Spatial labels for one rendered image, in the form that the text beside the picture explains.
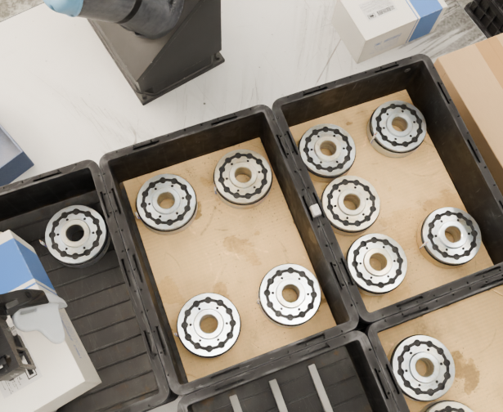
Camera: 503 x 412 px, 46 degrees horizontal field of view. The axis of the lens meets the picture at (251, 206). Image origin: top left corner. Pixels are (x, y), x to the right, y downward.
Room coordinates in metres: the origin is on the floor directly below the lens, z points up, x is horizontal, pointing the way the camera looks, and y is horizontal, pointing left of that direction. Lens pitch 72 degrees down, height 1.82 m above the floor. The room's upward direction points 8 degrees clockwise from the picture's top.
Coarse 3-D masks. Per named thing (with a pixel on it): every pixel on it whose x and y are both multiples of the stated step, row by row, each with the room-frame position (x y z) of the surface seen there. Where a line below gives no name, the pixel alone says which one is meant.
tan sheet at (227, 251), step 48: (240, 144) 0.43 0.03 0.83; (144, 240) 0.23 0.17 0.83; (192, 240) 0.24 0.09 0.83; (240, 240) 0.25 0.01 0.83; (288, 240) 0.26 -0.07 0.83; (192, 288) 0.16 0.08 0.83; (240, 288) 0.17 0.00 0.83; (288, 288) 0.18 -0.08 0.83; (240, 336) 0.09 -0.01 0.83; (288, 336) 0.10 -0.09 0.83
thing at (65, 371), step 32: (0, 256) 0.12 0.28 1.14; (32, 256) 0.13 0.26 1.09; (0, 288) 0.08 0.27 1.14; (32, 288) 0.09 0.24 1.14; (64, 320) 0.06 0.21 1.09; (32, 352) 0.02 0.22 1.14; (64, 352) 0.02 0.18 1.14; (0, 384) -0.02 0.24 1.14; (32, 384) -0.02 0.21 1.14; (64, 384) -0.01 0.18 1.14; (96, 384) -0.01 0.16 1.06
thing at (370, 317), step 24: (360, 72) 0.55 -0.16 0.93; (384, 72) 0.56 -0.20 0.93; (432, 72) 0.57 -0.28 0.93; (288, 96) 0.49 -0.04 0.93; (312, 96) 0.50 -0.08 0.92; (456, 120) 0.48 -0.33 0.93; (288, 144) 0.40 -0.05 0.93; (480, 168) 0.40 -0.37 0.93; (312, 192) 0.32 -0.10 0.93; (336, 240) 0.25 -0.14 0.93; (456, 288) 0.20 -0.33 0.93; (360, 312) 0.14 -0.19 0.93; (384, 312) 0.14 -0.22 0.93
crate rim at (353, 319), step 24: (216, 120) 0.43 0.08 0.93; (144, 144) 0.37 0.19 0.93; (288, 168) 0.36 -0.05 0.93; (120, 216) 0.24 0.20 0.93; (336, 264) 0.21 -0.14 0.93; (144, 288) 0.13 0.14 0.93; (336, 288) 0.17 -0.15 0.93; (312, 336) 0.10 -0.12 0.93; (336, 336) 0.10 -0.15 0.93; (168, 360) 0.03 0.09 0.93; (264, 360) 0.05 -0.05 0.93; (168, 384) 0.00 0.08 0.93; (192, 384) 0.01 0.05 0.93
